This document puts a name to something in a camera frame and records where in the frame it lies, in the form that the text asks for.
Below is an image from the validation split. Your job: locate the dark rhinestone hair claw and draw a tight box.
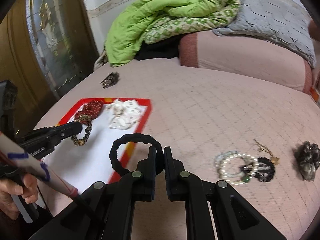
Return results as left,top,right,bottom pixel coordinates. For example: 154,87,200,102
101,72,120,89

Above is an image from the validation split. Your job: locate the pink bolster cushion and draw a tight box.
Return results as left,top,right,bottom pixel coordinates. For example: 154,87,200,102
179,31,313,93

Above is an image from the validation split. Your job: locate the wooden glass panel door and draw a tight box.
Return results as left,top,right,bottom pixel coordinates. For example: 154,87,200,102
1,0,98,135

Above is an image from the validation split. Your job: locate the red polka dot scrunchie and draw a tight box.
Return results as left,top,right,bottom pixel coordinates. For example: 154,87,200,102
74,100,104,126

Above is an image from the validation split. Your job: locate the green quilted comforter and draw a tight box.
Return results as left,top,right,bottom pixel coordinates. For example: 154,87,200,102
105,0,241,66

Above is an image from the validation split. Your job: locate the white polka dot scrunchie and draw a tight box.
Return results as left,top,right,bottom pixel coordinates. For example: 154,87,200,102
106,99,143,130

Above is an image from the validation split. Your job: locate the person left hand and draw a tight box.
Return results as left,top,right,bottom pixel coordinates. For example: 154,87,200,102
0,173,38,220

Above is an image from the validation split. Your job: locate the black spiral hair tie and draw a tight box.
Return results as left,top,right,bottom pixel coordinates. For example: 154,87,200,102
108,132,165,177

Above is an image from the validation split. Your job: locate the pale green bead bracelet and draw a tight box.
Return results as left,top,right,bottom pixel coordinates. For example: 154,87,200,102
214,151,241,178

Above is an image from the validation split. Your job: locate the white pearl bracelet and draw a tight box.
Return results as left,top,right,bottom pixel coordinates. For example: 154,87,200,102
218,153,260,186

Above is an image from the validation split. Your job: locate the gold black braided bracelet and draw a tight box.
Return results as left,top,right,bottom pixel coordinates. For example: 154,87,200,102
70,114,93,147

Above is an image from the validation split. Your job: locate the red white shallow box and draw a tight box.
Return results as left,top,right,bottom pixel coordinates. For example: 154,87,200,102
42,98,151,192

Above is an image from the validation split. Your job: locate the grey quilted pillow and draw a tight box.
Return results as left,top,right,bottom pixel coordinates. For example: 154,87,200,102
213,0,316,68

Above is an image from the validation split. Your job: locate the black beaded hair clip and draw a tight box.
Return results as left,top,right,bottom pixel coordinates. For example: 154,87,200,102
240,157,276,183

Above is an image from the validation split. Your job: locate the black sheer organza scrunchie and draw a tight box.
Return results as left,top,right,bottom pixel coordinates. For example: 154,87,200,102
294,141,319,181

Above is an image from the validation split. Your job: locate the pink quilted mattress cover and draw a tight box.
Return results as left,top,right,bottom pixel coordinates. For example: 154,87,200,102
37,59,319,239

